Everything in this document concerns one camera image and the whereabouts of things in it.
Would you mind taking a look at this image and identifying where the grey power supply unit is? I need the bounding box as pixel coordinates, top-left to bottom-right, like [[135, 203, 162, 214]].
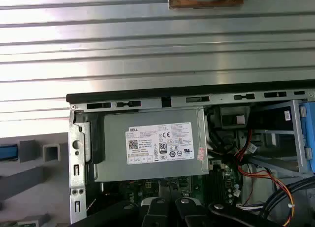
[[94, 106, 210, 183]]

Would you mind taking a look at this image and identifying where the black PC case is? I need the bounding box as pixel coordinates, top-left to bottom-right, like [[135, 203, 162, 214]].
[[65, 85, 315, 227]]

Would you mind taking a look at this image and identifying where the blue plastic drive carrier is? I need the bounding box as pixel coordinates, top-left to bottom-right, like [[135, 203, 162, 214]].
[[298, 100, 315, 175]]

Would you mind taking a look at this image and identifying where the grey parts rack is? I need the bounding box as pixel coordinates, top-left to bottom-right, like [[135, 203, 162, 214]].
[[0, 137, 71, 227]]

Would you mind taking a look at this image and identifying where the tall metal disk bay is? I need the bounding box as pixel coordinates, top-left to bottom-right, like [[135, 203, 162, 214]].
[[252, 98, 315, 176]]

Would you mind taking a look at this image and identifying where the thick black cable bundle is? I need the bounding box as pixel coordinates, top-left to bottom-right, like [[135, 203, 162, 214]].
[[260, 180, 315, 227]]

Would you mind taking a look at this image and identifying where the green motherboard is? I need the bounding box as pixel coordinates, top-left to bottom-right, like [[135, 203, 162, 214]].
[[98, 159, 243, 213]]

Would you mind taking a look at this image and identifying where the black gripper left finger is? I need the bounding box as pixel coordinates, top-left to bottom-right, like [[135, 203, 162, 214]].
[[71, 197, 169, 227]]

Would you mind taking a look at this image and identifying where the orange wire bundle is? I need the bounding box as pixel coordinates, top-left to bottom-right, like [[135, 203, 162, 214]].
[[232, 130, 296, 227]]

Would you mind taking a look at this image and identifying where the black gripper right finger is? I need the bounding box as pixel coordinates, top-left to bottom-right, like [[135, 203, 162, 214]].
[[175, 198, 270, 227]]

